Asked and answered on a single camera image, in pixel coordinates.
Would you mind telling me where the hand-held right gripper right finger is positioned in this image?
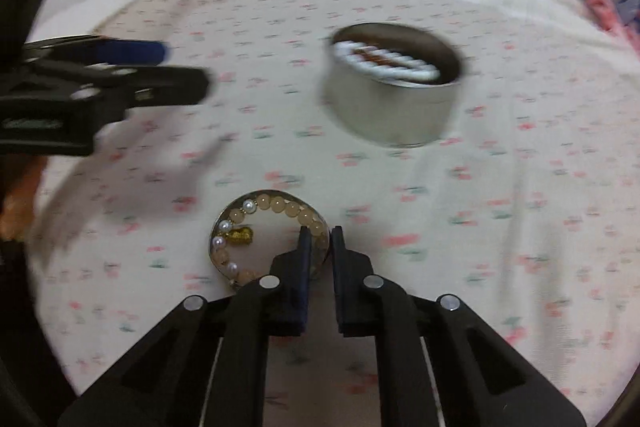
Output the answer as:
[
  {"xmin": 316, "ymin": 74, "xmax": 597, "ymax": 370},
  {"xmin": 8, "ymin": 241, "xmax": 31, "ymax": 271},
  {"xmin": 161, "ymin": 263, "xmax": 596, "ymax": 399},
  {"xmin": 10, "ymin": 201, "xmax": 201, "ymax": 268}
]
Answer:
[{"xmin": 330, "ymin": 226, "xmax": 586, "ymax": 427}]

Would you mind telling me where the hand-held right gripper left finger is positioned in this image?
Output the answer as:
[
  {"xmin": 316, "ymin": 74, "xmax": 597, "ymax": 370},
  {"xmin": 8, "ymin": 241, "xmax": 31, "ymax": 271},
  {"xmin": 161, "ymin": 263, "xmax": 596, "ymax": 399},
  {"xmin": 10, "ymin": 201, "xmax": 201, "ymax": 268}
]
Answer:
[{"xmin": 57, "ymin": 227, "xmax": 313, "ymax": 427}]

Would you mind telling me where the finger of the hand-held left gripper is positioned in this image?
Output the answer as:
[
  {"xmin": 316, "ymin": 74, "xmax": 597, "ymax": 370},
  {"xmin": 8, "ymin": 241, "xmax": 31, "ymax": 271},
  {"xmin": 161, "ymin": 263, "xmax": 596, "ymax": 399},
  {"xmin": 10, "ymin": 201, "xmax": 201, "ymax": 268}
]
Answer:
[
  {"xmin": 22, "ymin": 36, "xmax": 170, "ymax": 68},
  {"xmin": 30, "ymin": 62, "xmax": 211, "ymax": 122}
]

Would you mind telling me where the cream pearl bead bracelet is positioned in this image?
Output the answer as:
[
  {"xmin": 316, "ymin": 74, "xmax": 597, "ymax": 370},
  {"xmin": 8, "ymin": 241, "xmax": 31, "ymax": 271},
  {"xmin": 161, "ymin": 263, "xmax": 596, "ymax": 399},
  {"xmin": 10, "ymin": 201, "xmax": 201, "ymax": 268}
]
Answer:
[{"xmin": 212, "ymin": 191, "xmax": 328, "ymax": 285}]

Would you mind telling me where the round metal tin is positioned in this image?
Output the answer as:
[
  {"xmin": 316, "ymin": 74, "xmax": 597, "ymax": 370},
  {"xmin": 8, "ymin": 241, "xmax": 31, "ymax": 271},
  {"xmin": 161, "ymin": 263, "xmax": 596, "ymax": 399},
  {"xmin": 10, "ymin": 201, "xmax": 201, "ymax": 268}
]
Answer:
[{"xmin": 321, "ymin": 23, "xmax": 465, "ymax": 149}]

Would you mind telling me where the white pearl bracelet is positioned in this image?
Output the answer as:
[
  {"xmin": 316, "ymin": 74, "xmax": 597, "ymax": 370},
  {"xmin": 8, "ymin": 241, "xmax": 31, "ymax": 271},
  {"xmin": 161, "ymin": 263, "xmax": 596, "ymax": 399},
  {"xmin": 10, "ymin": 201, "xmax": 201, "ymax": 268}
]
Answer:
[{"xmin": 331, "ymin": 39, "xmax": 442, "ymax": 82}]

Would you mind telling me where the person's left hand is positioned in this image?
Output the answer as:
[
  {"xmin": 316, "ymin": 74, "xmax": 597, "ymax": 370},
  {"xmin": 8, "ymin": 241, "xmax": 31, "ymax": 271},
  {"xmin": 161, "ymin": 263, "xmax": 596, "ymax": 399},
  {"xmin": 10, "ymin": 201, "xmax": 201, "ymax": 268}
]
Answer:
[{"xmin": 0, "ymin": 156, "xmax": 48, "ymax": 240}]

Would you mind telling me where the pink cloth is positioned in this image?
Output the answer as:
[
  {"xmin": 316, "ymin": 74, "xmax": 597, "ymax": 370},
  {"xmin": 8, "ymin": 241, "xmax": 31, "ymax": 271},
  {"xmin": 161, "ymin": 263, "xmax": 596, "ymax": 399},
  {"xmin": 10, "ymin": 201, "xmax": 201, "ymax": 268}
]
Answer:
[{"xmin": 580, "ymin": 0, "xmax": 640, "ymax": 38}]

